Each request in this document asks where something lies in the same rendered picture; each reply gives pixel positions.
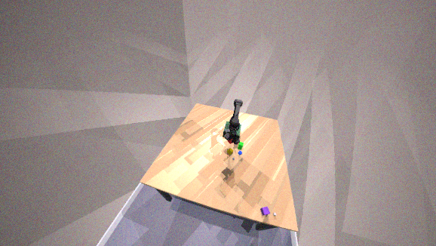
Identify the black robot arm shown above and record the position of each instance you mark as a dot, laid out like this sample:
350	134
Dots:
234	121

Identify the small purple block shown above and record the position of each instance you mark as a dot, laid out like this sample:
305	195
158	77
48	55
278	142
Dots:
265	210

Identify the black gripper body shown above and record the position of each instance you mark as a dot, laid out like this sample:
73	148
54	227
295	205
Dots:
236	140

